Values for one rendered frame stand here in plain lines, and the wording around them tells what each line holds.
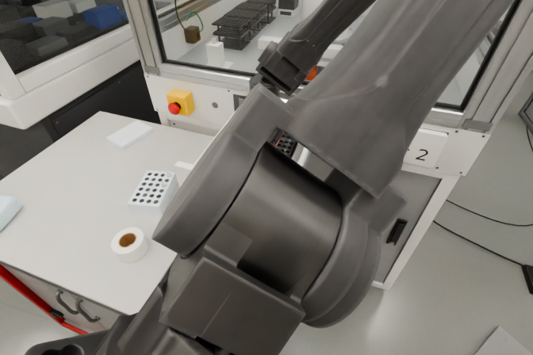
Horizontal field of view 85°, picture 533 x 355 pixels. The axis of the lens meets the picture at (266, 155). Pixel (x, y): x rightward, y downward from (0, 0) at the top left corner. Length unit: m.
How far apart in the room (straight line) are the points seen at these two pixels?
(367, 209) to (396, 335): 1.39
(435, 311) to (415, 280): 0.15
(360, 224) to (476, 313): 1.59
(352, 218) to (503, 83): 0.71
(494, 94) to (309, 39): 0.51
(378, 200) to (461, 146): 0.76
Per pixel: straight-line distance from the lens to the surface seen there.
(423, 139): 0.87
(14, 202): 1.00
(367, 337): 1.51
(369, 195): 0.16
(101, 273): 0.78
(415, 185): 1.02
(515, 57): 0.82
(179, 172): 0.70
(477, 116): 0.87
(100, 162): 1.05
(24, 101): 1.25
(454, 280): 1.78
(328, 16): 0.44
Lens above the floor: 1.38
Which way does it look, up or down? 41 degrees down
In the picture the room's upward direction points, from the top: straight up
